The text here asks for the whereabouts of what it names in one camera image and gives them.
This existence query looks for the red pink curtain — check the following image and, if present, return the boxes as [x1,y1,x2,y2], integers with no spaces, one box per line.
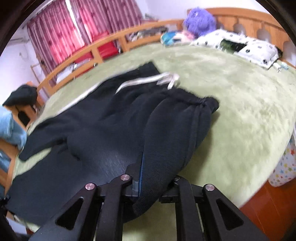
[27,0,142,72]

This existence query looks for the blue geometric cushion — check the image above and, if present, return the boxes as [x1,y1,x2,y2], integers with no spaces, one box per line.
[160,31,181,46]

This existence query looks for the purple plush toy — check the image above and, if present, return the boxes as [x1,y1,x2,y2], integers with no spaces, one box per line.
[183,8,217,38]

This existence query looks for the red chair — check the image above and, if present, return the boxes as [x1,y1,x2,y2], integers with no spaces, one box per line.
[74,31,119,66]

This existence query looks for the light blue jeans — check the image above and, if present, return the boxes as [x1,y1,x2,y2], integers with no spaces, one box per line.
[0,105,28,172]

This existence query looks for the wooden bed frame rail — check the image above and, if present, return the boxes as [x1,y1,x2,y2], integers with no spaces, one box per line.
[37,8,292,96]

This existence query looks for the wooden nightstand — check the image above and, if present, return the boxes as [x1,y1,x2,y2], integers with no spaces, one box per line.
[1,82,44,196]

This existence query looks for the green fuzzy bed blanket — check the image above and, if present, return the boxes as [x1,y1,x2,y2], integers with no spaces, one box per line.
[15,44,295,240]

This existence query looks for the star patterned fabric bag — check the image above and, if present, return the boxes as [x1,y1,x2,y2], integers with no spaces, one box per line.
[268,136,296,187]

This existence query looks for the white patterned pillow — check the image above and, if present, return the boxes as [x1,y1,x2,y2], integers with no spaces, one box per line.
[190,29,282,69]

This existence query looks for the black pants with white stripe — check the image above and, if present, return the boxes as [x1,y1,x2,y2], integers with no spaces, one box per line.
[6,62,219,226]

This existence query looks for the black bag on stand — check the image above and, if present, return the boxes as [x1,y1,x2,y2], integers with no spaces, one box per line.
[3,84,38,106]

